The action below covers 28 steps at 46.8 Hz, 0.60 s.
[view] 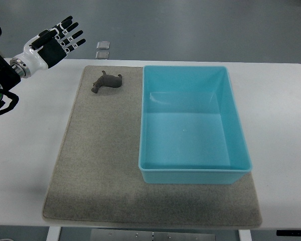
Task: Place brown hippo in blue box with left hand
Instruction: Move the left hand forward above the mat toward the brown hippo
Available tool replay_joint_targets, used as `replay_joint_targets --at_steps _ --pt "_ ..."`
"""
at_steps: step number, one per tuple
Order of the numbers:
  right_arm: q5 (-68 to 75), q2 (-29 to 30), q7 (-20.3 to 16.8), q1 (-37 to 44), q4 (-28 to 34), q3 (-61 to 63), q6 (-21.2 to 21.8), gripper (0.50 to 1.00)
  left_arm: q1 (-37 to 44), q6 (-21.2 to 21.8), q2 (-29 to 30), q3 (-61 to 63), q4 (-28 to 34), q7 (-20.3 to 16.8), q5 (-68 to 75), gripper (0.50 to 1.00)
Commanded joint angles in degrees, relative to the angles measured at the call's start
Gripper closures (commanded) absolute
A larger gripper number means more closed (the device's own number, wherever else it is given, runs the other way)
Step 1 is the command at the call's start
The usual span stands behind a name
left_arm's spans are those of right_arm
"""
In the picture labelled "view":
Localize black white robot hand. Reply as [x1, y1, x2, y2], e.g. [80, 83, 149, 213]
[10, 16, 86, 78]

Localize brown hippo toy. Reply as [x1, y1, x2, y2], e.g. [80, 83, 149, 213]
[91, 70, 122, 93]

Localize blue plastic box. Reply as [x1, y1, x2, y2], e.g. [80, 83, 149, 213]
[138, 65, 252, 184]

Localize lower metal floor plate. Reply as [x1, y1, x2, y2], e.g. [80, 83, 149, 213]
[95, 51, 109, 59]

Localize metal floor plate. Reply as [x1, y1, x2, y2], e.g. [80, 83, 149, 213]
[96, 41, 110, 50]
[95, 51, 109, 59]

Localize upper metal floor plate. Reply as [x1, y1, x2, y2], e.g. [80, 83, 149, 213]
[96, 41, 110, 50]

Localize grey felt mat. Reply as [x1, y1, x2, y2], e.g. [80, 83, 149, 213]
[43, 66, 262, 228]

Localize white left table leg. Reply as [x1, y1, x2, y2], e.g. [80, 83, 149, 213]
[46, 226, 61, 241]

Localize white table leg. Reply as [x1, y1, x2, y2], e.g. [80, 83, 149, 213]
[46, 226, 61, 241]
[238, 229, 252, 241]

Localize metal table crossbar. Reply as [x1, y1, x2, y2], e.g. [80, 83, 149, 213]
[90, 229, 216, 241]

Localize white right table leg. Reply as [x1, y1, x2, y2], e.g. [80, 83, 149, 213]
[238, 229, 252, 241]

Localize black table control panel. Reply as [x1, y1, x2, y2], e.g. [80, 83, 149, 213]
[276, 230, 301, 237]

